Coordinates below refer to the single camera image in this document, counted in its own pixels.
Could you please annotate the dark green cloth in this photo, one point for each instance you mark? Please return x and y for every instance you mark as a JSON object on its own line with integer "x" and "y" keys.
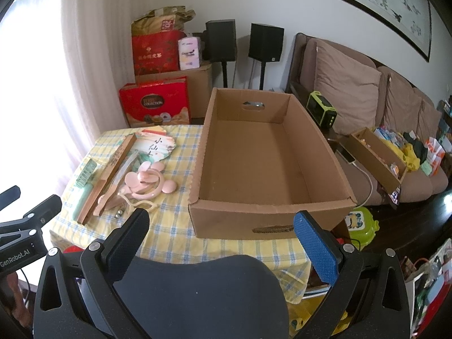
{"x": 420, "y": 148}

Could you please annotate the white tissue pack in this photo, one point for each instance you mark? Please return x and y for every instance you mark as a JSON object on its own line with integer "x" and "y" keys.
{"x": 190, "y": 53}

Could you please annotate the brown sofa cushion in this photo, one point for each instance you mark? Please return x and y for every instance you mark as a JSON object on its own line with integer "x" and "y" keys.
{"x": 400, "y": 102}
{"x": 429, "y": 120}

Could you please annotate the large beige cushion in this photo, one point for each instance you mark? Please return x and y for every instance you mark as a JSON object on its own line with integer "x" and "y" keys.
{"x": 346, "y": 88}

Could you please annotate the yellow checkered tablecloth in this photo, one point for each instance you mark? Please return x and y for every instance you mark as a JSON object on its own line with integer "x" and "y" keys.
{"x": 176, "y": 226}

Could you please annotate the small long cardboard box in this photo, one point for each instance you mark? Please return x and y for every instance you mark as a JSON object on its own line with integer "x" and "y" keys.
{"x": 381, "y": 169}

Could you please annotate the decorated paper hand fan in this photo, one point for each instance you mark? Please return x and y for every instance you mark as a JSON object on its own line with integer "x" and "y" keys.
{"x": 155, "y": 144}

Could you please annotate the printed shopping bag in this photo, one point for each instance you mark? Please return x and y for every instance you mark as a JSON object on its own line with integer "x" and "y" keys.
{"x": 434, "y": 282}

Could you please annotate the large cardboard box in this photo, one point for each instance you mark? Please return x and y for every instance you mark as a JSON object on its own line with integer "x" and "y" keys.
{"x": 254, "y": 155}

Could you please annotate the white sheer curtain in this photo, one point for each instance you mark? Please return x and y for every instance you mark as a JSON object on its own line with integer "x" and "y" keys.
{"x": 70, "y": 60}

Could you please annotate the smartphone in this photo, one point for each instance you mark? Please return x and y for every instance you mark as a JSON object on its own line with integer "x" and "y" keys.
{"x": 346, "y": 155}

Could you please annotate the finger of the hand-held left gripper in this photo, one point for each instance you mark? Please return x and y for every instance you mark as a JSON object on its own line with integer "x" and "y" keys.
{"x": 10, "y": 194}
{"x": 46, "y": 209}

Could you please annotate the black speaker stand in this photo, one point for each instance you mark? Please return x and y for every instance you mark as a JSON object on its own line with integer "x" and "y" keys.
{"x": 262, "y": 76}
{"x": 224, "y": 74}

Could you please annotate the green plastic child container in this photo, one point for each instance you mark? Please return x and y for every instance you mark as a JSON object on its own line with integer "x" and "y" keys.
{"x": 363, "y": 226}

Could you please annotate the pile of colourful packets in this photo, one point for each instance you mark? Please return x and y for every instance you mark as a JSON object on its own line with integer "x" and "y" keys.
{"x": 388, "y": 137}

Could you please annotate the orange and white paper bag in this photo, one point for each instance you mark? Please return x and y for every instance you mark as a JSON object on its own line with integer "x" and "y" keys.
{"x": 436, "y": 155}

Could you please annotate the brown sofa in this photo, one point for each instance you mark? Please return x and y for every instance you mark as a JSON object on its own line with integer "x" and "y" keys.
{"x": 420, "y": 187}

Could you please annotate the light wooden back scratcher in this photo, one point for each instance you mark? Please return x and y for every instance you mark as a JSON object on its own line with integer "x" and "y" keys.
{"x": 113, "y": 190}

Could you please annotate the green portable power station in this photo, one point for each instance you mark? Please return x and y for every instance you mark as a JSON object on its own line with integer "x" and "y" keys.
{"x": 319, "y": 109}

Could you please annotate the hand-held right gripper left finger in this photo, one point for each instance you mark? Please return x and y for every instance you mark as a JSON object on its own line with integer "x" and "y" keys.
{"x": 125, "y": 243}

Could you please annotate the pink ceramic mug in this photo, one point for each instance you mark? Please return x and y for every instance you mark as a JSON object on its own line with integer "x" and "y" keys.
{"x": 136, "y": 180}

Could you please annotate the wooden folding fan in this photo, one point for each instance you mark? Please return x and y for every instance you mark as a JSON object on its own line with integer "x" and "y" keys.
{"x": 106, "y": 180}

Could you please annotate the red gift bag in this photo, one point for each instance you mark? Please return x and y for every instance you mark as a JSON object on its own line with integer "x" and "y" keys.
{"x": 155, "y": 53}

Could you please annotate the yellow plastic bag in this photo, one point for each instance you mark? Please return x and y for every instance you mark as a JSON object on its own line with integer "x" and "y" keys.
{"x": 409, "y": 155}

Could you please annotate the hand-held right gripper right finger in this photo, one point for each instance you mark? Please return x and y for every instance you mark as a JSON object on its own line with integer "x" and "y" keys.
{"x": 316, "y": 250}

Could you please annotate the gold paper bag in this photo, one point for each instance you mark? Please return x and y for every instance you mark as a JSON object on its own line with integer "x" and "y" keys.
{"x": 155, "y": 21}

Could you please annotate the red gift box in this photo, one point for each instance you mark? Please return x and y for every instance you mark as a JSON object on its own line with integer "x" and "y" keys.
{"x": 155, "y": 95}

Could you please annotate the black speaker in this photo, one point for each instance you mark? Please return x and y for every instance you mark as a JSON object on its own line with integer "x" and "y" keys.
{"x": 265, "y": 42}
{"x": 220, "y": 40}

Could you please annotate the brown cardboard carton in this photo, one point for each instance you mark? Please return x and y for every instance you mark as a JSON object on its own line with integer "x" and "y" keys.
{"x": 197, "y": 88}

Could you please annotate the cream plastic loop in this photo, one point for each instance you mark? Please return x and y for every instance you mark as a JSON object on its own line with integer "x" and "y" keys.
{"x": 144, "y": 204}

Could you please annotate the green comb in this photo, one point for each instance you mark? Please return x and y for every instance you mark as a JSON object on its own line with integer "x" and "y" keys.
{"x": 86, "y": 173}

